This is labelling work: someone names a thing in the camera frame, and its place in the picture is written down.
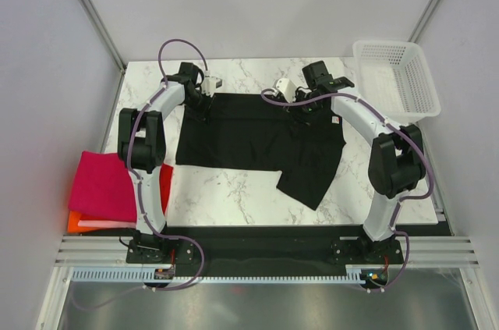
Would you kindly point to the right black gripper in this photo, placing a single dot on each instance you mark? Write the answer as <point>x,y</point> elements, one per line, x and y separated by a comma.
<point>299,94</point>

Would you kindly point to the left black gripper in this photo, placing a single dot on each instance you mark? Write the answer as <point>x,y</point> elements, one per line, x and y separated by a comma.
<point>203,113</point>

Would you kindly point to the black t shirt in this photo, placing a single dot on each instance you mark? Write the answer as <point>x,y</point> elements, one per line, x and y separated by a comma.
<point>244,132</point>

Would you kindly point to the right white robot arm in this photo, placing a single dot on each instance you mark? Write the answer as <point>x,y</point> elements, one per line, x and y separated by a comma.
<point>397,162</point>

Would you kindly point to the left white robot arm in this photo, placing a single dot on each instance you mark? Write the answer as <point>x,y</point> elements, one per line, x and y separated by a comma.
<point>141,146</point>

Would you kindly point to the white plastic basket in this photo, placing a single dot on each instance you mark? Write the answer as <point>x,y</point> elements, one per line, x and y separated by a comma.
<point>394,77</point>

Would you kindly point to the folded red t shirt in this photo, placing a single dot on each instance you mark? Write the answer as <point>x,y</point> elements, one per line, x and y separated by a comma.
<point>165,184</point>

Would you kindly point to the folded light pink t shirt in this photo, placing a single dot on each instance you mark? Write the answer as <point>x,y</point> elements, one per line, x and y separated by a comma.
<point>106,224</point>

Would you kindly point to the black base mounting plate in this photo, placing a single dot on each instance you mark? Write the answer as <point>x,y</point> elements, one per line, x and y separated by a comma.
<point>332,244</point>

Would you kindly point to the folded orange t shirt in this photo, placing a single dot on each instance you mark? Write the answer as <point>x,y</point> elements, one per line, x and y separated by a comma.
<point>74,217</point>

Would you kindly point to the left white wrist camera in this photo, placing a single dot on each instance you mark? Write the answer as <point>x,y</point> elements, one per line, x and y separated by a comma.
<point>210,85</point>

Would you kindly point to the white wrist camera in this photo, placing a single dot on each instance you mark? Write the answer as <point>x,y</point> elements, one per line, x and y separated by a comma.
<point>210,85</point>
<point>286,88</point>

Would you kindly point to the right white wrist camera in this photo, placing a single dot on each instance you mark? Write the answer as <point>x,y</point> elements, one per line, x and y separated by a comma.
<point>286,88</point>

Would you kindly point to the white slotted cable duct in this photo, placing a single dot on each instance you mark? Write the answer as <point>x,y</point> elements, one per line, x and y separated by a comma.
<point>150,274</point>

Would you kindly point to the aluminium frame rail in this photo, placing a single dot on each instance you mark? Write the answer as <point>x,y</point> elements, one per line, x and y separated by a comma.
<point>424,252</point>

